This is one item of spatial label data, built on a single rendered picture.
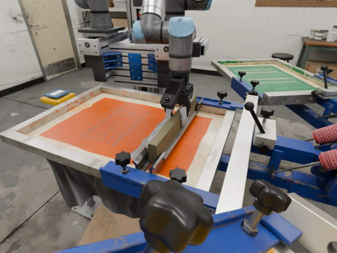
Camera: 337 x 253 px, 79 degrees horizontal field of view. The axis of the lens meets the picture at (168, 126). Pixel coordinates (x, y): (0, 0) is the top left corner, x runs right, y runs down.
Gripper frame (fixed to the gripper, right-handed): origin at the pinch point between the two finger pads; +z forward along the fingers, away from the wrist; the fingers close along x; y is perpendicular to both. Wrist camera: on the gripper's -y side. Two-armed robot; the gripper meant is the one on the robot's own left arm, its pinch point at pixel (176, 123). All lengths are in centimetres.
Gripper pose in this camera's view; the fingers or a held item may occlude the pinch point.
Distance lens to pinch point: 77.1
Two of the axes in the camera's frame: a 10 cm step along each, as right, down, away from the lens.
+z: 0.0, 8.5, 5.3
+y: 4.0, -4.9, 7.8
